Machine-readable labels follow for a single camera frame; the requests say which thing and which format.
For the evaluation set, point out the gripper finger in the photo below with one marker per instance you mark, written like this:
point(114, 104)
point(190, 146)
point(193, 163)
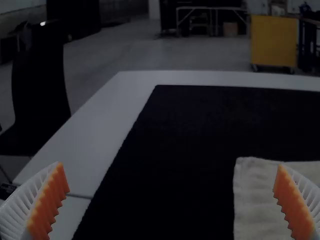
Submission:
point(30, 207)
point(297, 205)

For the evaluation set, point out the grey metal table frame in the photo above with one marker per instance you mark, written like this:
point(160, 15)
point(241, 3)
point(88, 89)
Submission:
point(212, 15)

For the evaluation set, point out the yellow wheeled cart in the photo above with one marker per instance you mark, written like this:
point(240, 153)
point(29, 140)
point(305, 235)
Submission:
point(273, 40)

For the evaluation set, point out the pale towel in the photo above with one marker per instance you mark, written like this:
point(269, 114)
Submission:
point(252, 200)

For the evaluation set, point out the black mat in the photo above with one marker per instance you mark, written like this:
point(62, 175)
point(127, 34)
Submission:
point(187, 150)

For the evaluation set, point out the blue steel rack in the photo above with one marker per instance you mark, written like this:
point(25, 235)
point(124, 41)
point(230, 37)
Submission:
point(308, 37)

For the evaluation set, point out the black chair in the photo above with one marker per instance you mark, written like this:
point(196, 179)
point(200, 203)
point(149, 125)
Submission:
point(37, 100)

